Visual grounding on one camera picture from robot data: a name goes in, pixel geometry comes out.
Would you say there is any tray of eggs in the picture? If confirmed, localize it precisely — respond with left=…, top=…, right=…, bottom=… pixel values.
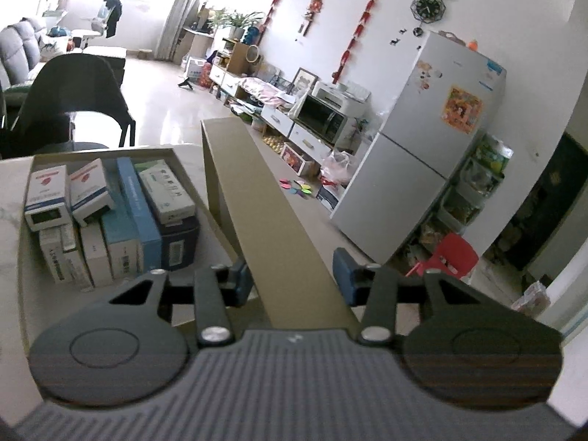
left=261, top=132, right=289, bottom=152

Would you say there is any grey sofa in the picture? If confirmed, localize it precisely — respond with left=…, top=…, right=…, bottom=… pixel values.
left=0, top=17, right=127, bottom=97

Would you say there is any group of colourful paper shapes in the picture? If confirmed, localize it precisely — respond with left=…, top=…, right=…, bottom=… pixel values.
left=279, top=178, right=314, bottom=199

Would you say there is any white refrigerator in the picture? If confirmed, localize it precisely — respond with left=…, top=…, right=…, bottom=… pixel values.
left=331, top=31, right=508, bottom=265

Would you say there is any dark dining chair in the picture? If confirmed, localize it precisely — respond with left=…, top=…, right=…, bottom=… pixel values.
left=9, top=53, right=137, bottom=157

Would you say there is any white green-stripe medicine box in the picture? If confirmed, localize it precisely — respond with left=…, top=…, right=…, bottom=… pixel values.
left=136, top=160, right=197, bottom=226

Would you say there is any colourful picture box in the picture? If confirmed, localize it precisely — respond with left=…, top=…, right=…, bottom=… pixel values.
left=281, top=142, right=319, bottom=176

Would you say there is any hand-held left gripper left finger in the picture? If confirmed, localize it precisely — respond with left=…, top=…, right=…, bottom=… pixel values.
left=108, top=259, right=254, bottom=347

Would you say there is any white low cabinet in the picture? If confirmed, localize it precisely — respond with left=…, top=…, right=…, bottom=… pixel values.
left=208, top=62, right=363, bottom=159

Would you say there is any clear plastic bag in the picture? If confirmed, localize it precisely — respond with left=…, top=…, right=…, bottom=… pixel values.
left=511, top=280, right=552, bottom=318

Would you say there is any potted green plant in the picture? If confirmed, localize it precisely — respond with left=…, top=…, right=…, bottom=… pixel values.
left=207, top=8, right=266, bottom=42

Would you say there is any red plastic chair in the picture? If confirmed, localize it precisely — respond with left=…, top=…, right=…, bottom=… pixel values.
left=404, top=233, right=479, bottom=286

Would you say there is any olive cardboard box lid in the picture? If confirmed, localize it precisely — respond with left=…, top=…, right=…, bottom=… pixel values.
left=201, top=118, right=363, bottom=331

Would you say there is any standing picture frame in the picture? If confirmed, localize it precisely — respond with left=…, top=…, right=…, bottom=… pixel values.
left=291, top=68, right=320, bottom=98

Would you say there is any white office chair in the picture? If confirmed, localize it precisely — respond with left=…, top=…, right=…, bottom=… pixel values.
left=69, top=0, right=124, bottom=51

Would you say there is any pink cloth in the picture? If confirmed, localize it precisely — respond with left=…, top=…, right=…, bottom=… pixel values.
left=236, top=78, right=288, bottom=105

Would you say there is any light blue medicine box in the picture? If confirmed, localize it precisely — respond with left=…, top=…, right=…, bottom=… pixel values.
left=100, top=204, right=144, bottom=282

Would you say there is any wooden cabinet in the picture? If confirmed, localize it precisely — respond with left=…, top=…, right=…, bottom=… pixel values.
left=219, top=37, right=263, bottom=76

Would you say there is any olive cardboard box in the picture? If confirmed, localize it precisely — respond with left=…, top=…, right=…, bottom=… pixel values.
left=16, top=146, right=251, bottom=331

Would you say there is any wooden side desk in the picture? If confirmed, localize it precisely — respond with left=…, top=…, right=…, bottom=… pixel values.
left=172, top=25, right=216, bottom=65

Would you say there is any narrow blue medicine box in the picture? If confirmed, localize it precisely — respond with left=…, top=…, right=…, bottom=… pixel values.
left=116, top=157, right=162, bottom=273

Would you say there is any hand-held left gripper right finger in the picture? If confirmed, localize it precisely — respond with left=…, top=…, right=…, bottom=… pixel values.
left=331, top=247, right=483, bottom=346

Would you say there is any white marble desktop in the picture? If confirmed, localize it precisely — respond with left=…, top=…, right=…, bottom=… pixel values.
left=0, top=144, right=276, bottom=363

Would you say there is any dark purple medicine box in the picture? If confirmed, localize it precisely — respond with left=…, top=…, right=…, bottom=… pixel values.
left=158, top=215, right=201, bottom=273

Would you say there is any colourful fridge poster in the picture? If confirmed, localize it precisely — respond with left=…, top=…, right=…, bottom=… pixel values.
left=441, top=85, right=485, bottom=135

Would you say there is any white snack rack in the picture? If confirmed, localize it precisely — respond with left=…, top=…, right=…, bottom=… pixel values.
left=409, top=133, right=515, bottom=262

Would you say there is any dark jacket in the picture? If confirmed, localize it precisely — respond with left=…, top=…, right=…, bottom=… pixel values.
left=102, top=0, right=124, bottom=38

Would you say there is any white printer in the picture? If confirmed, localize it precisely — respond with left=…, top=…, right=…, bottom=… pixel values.
left=311, top=80, right=371, bottom=119

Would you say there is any plain white medicine box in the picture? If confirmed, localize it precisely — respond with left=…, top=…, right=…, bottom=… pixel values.
left=79, top=223, right=114, bottom=288

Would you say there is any white laundry basket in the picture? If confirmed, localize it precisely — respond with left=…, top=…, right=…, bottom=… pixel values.
left=184, top=55, right=213, bottom=88

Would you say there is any pink white plastic bag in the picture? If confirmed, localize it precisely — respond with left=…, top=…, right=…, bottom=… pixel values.
left=319, top=149, right=358, bottom=187

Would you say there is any black antler wall clock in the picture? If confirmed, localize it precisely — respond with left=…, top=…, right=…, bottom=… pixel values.
left=410, top=0, right=455, bottom=25

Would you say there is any grey curtain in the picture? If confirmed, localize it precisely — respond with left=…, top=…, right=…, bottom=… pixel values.
left=154, top=0, right=216, bottom=62

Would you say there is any microwave oven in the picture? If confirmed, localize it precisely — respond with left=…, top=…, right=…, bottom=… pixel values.
left=296, top=94, right=351, bottom=145

